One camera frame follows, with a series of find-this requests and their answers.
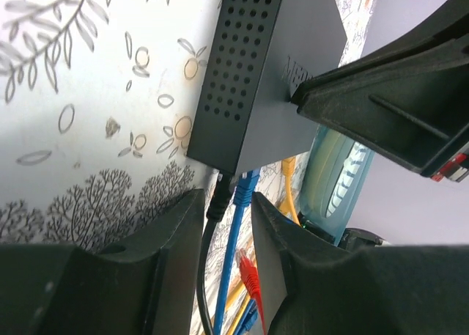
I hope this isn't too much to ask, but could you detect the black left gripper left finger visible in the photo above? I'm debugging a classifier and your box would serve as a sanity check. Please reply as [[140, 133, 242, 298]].
[[1, 189, 204, 334]]

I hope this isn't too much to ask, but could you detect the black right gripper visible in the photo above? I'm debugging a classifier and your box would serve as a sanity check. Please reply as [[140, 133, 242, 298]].
[[291, 35, 468, 183]]

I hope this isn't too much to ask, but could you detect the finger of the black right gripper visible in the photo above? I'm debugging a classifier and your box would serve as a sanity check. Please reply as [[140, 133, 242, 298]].
[[332, 0, 468, 75]]

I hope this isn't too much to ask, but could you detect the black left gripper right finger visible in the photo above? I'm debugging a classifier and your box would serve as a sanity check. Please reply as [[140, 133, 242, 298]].
[[251, 192, 468, 334]]

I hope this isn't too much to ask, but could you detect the yellow ethernet cable end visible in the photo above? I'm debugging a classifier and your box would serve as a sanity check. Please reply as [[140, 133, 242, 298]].
[[278, 156, 300, 225]]

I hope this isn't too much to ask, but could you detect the black network switch box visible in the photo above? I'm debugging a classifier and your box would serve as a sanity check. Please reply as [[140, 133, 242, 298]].
[[187, 0, 347, 175]]

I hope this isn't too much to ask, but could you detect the transparent blue plastic tray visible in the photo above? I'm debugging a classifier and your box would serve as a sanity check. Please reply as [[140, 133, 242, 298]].
[[299, 126, 374, 246]]

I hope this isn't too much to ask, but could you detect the blue striped round plate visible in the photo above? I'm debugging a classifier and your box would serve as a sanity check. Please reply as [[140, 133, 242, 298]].
[[326, 142, 369, 218]]

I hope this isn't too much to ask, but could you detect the floral patterned tablecloth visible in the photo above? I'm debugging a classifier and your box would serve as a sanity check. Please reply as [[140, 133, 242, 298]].
[[1, 0, 376, 334]]

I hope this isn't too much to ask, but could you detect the black thin cable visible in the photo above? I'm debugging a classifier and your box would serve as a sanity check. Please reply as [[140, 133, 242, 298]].
[[196, 169, 235, 335]]

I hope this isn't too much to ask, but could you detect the blue ethernet cable end port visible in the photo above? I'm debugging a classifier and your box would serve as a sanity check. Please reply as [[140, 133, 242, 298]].
[[213, 169, 260, 335]]

